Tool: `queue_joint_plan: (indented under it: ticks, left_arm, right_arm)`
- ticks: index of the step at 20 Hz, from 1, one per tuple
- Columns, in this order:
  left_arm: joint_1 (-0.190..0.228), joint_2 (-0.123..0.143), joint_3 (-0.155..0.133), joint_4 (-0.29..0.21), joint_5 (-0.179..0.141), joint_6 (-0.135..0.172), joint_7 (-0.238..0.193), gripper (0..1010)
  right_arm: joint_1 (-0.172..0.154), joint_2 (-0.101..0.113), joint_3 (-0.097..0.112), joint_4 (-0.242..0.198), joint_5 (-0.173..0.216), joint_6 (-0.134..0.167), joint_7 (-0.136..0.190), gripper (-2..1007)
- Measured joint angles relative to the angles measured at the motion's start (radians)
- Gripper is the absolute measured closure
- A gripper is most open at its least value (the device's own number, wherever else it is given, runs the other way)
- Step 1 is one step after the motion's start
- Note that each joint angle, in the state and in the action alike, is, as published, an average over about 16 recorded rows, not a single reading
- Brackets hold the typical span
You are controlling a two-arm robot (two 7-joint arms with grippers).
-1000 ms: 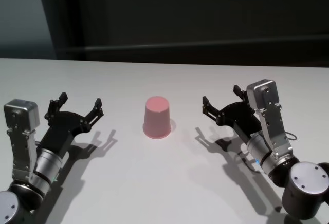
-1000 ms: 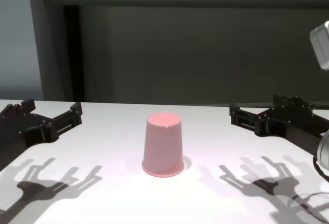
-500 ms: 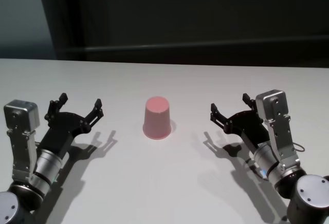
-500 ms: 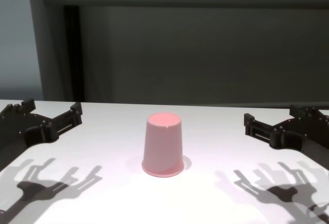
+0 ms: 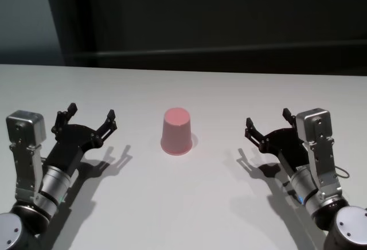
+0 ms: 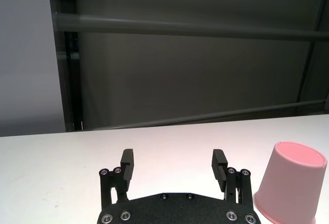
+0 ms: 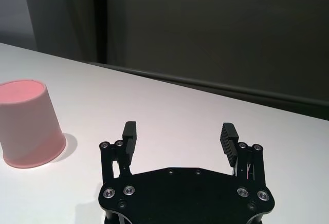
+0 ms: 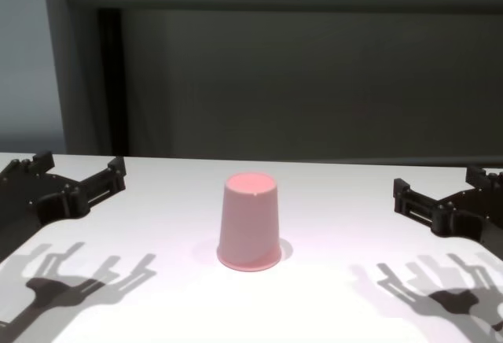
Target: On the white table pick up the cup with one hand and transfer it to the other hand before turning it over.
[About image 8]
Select pink plastic cup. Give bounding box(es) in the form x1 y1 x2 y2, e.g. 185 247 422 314
215 171 282 272

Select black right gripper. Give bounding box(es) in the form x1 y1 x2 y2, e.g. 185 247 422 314
391 165 503 260

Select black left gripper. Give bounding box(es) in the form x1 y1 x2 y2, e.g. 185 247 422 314
0 149 127 265

